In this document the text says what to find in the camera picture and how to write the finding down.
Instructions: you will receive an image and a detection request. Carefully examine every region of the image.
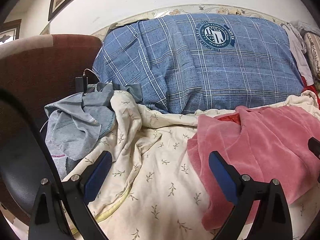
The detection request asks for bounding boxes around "cream leaf print blanket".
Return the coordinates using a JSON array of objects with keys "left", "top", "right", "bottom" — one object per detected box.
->
[{"left": 61, "top": 90, "right": 320, "bottom": 240}]

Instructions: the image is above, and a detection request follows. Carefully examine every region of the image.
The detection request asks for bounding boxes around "pink corduroy garment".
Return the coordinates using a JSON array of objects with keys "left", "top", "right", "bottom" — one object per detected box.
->
[{"left": 187, "top": 106, "right": 320, "bottom": 232}]

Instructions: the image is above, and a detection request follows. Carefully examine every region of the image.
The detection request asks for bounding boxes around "light grey cloth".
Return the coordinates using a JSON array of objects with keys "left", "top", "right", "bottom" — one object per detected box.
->
[{"left": 280, "top": 21, "right": 320, "bottom": 87}]

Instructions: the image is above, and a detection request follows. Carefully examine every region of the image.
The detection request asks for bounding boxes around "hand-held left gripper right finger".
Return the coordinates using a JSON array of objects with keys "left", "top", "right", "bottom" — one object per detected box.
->
[{"left": 208, "top": 151, "right": 293, "bottom": 240}]

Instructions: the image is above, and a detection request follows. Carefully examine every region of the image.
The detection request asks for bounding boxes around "white cable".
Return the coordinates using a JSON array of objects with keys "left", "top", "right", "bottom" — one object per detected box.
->
[{"left": 84, "top": 68, "right": 99, "bottom": 79}]

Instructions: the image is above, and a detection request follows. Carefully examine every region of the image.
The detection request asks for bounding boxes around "black charger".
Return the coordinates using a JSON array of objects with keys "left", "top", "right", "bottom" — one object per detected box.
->
[{"left": 75, "top": 76, "right": 88, "bottom": 94}]

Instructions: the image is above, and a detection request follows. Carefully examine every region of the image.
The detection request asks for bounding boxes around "blue plaid pillow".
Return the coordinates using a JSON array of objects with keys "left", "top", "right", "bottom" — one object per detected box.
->
[{"left": 92, "top": 13, "right": 305, "bottom": 114}]

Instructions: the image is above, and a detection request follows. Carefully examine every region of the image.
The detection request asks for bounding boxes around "striped patterned pillow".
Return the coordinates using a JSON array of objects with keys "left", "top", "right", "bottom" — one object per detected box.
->
[{"left": 304, "top": 31, "right": 320, "bottom": 80}]

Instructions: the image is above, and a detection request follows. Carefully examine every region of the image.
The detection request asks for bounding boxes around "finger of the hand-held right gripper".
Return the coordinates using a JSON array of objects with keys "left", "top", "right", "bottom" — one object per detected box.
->
[{"left": 307, "top": 137, "right": 320, "bottom": 160}]

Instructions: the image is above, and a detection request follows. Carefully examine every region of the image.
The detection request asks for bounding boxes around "grey-blue cloth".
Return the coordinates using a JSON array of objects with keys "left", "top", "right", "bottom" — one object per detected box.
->
[{"left": 44, "top": 82, "right": 143, "bottom": 178}]

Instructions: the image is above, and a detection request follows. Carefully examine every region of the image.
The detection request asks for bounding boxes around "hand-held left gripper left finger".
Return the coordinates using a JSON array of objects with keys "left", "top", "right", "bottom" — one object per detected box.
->
[{"left": 28, "top": 151, "right": 113, "bottom": 240}]

